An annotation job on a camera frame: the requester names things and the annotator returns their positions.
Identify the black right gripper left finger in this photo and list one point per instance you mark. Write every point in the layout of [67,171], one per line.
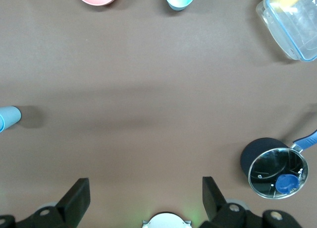
[70,208]

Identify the glass lid with blue knob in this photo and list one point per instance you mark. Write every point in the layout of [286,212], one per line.
[267,168]

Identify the clear plastic food container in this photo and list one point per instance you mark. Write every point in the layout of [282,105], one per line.
[292,29]

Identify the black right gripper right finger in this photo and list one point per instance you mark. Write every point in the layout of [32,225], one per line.
[216,208]

